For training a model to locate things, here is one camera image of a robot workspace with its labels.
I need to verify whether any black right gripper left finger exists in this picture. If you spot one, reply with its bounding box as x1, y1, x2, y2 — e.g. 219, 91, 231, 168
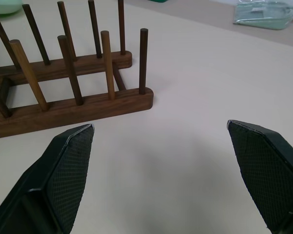
0, 124, 96, 234

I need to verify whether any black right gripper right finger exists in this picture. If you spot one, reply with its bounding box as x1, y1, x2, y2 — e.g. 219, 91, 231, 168
226, 119, 293, 234

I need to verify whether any wooden peg dish rack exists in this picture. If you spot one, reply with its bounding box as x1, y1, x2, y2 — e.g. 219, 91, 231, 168
0, 0, 155, 140

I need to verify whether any clear plastic bag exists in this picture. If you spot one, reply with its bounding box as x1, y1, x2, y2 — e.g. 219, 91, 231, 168
232, 0, 293, 31

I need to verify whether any pale green bowl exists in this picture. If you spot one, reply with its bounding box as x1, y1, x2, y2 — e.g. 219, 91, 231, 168
0, 0, 23, 16

